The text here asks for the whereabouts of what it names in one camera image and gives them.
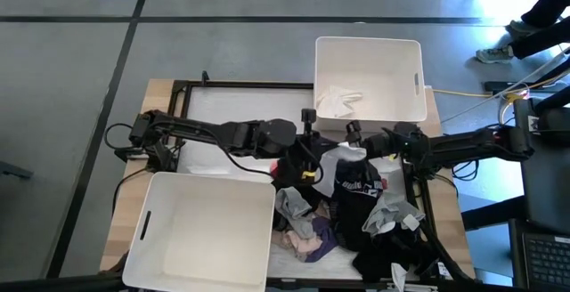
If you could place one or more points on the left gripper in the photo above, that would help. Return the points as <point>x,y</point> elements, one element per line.
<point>307,158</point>

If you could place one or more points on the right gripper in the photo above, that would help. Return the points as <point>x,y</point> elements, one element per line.
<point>374,146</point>

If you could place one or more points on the white t-shirt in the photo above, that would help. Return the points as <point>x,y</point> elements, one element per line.
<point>331,167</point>

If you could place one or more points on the coral sock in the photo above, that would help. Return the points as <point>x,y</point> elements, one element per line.
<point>274,169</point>

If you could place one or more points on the light grey garment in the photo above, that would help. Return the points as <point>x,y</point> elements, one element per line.
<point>291,205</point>
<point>387,212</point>

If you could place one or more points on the white cloth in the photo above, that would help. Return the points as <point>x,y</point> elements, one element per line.
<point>336,105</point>

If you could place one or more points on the black Puma waistband shorts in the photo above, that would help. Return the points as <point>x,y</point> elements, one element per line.
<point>356,212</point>

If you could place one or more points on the pink garment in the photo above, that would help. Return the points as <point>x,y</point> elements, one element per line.
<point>298,244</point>

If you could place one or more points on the white sock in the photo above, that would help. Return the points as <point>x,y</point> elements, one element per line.
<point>398,276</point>

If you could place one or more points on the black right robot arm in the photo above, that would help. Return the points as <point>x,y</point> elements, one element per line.
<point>467,146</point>

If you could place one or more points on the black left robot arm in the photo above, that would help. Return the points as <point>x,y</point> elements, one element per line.
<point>240,134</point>

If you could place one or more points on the white table mat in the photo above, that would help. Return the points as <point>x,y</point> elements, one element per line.
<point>231,105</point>

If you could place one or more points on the white woven-texture plastic basket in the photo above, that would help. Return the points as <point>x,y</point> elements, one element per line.
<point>200,238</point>
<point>369,51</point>

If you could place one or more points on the black clamp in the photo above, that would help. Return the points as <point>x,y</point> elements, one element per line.
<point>205,78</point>

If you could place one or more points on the person's shoe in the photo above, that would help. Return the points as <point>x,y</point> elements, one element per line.
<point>521,27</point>
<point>494,54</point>

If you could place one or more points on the black desk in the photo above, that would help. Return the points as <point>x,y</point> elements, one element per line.
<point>548,185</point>

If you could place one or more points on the black laptop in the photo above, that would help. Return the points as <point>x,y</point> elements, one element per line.
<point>548,261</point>

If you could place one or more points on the person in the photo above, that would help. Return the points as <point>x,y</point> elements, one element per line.
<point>550,2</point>

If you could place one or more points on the black floor stand foot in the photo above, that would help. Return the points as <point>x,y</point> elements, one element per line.
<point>15,170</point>

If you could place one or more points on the black metal table frame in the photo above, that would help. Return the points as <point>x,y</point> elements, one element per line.
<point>249,84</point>

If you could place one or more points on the black rig frame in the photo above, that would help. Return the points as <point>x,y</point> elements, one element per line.
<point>53,285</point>

